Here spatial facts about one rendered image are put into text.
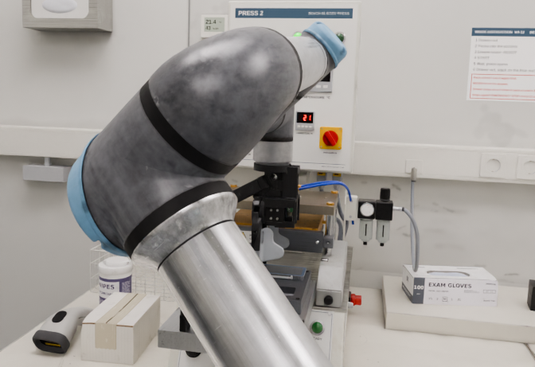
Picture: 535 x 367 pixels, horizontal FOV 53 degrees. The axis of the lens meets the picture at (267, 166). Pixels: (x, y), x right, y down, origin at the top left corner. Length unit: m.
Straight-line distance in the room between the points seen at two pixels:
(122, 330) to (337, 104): 0.72
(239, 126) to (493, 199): 1.34
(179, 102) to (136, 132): 0.05
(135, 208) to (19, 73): 1.59
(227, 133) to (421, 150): 1.22
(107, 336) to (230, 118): 0.86
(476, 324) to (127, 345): 0.85
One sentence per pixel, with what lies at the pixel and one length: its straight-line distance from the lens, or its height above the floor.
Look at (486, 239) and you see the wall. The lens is 1.76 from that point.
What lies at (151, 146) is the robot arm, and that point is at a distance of 0.47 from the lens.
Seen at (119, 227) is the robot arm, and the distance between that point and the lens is 0.50.
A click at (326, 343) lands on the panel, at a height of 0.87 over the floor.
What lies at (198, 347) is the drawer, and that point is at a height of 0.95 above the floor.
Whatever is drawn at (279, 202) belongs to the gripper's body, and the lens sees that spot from 0.98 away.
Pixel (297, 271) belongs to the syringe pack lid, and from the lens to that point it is 1.05.
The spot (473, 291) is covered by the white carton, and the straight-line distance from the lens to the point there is 1.57.
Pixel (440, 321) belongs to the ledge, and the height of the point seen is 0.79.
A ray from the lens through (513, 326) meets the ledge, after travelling 1.51.
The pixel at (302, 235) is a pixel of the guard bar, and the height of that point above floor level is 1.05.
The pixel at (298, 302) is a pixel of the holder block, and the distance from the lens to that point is 0.93.
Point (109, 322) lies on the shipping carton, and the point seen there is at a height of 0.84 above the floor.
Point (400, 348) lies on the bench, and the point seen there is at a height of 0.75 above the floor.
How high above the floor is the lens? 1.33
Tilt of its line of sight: 7 degrees down
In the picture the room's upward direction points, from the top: 2 degrees clockwise
